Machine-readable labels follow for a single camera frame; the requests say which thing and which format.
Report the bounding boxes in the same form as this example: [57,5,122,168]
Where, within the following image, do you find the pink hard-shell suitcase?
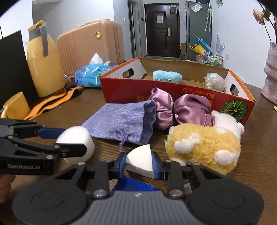
[56,19,125,75]

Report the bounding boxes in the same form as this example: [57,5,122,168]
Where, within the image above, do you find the person's left hand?
[0,175,15,203]

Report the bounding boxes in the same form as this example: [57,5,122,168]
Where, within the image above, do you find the grey refrigerator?
[185,0,213,62]

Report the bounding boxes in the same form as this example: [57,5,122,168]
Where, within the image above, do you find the yellow thermos jug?
[27,20,66,97]

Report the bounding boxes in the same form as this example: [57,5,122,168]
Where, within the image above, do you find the red cardboard box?
[100,57,255,124]

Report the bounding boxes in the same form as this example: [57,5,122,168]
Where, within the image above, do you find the purple fabric pouch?
[82,100,156,151]

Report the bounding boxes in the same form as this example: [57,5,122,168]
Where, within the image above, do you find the blue tissue pack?
[74,53,117,88]

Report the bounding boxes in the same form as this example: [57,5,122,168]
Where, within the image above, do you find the black paper shopping bag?
[0,31,38,107]

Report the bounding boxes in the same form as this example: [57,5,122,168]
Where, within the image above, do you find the blue packet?
[110,175,158,194]

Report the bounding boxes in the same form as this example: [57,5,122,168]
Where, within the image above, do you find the white foam wedge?
[125,144,154,179]

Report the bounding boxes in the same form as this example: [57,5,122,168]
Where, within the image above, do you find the light blue plush toy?
[153,70,183,83]

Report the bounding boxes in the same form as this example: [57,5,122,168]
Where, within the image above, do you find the yellow white alpaca plush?
[164,111,245,175]

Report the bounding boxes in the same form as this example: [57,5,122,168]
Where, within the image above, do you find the dark brown door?
[144,3,180,58]

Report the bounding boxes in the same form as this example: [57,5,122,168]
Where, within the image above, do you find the clear bag of cotton pads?
[204,73,225,92]

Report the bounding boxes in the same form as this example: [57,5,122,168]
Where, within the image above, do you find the orange strap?
[23,86,85,121]

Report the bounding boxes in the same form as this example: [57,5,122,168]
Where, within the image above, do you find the dried pink roses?
[253,1,276,43]

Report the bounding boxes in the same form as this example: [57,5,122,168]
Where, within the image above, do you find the yellow mug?
[1,91,30,120]

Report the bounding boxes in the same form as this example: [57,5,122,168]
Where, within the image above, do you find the purple satin scrunchie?
[150,88,215,130]

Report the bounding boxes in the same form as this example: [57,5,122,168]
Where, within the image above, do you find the pink ceramic vase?
[262,42,277,104]

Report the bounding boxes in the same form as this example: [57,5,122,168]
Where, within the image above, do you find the white foam piece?
[56,126,95,165]

